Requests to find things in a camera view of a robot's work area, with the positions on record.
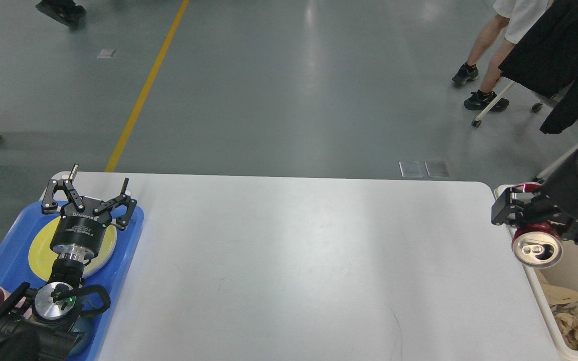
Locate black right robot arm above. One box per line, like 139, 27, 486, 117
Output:
491, 148, 578, 245

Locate black jacket on chair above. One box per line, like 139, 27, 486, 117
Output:
500, 1, 578, 133

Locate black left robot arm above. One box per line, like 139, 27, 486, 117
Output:
0, 164, 144, 360

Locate brown paper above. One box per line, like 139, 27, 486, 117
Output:
553, 307, 578, 351

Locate crushed red soda can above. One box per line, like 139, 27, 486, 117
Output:
511, 183, 564, 269

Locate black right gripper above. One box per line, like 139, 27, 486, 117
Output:
491, 149, 578, 245

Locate walking person's legs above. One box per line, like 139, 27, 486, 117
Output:
35, 1, 86, 28

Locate brown paper bag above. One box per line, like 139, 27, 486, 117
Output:
540, 284, 578, 306

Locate yellow plastic plate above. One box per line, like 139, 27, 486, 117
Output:
28, 219, 118, 281

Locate beige plastic bin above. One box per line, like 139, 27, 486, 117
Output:
523, 241, 578, 360

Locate blue plastic tray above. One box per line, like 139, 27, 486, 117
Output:
0, 201, 144, 360

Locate clear plastic piece on floor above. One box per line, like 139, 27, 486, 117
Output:
399, 161, 425, 178

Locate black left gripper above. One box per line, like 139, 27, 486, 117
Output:
41, 163, 138, 261

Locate person in white shorts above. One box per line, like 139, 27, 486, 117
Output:
452, 0, 553, 112

